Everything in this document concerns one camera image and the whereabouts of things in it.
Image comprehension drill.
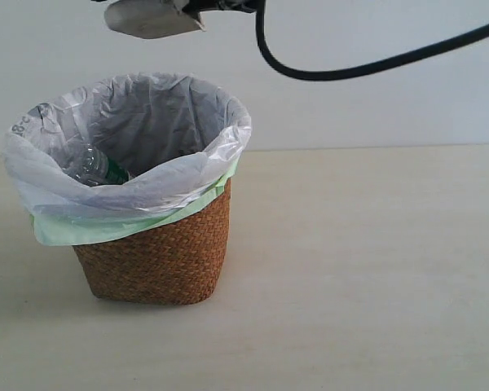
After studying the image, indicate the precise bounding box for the grey pulp cardboard tray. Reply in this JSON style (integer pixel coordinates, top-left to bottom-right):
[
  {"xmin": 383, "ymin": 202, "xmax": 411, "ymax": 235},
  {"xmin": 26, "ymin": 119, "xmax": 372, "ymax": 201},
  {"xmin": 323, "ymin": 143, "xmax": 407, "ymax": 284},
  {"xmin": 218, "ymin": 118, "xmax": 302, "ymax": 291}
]
[{"xmin": 104, "ymin": 0, "xmax": 205, "ymax": 39}]

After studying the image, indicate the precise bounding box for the green label water bottle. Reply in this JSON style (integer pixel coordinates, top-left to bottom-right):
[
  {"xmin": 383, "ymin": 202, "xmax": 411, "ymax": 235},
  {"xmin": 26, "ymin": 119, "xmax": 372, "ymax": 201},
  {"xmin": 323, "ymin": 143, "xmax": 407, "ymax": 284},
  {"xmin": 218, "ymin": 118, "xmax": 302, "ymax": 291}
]
[{"xmin": 64, "ymin": 143, "xmax": 132, "ymax": 187}]

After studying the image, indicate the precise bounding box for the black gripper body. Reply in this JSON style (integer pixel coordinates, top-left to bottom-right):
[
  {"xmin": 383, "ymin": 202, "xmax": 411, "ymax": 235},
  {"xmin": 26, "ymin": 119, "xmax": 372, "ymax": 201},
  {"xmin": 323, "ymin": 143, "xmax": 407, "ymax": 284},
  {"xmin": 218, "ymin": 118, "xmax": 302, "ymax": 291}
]
[{"xmin": 183, "ymin": 0, "xmax": 263, "ymax": 15}]

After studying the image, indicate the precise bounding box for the black cable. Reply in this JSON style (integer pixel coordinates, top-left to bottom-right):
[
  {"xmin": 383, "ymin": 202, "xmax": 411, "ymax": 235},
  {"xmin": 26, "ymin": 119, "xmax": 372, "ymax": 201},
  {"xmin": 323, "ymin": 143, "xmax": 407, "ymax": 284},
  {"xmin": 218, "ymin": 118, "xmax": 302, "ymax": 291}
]
[{"xmin": 255, "ymin": 0, "xmax": 489, "ymax": 82}]

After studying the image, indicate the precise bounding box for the light green plastic bag liner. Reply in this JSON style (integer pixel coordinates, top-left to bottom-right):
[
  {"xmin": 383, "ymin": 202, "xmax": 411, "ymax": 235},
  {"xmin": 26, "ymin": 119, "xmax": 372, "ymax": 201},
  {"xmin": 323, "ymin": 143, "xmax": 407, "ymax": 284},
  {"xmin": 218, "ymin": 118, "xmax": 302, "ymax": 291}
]
[{"xmin": 29, "ymin": 162, "xmax": 238, "ymax": 247}]

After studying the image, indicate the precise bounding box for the woven brown wicker basket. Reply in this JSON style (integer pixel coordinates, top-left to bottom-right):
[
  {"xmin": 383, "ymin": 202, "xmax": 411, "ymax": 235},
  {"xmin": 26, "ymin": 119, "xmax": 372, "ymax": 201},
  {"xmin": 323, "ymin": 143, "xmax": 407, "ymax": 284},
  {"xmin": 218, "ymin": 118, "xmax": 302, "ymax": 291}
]
[{"xmin": 73, "ymin": 183, "xmax": 231, "ymax": 305}]

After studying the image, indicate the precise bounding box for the translucent white bin liner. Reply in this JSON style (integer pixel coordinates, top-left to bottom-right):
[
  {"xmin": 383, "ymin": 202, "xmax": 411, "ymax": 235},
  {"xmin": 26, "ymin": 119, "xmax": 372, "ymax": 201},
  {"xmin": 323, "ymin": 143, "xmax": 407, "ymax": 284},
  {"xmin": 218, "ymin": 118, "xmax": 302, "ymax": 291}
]
[{"xmin": 3, "ymin": 73, "xmax": 252, "ymax": 220}]

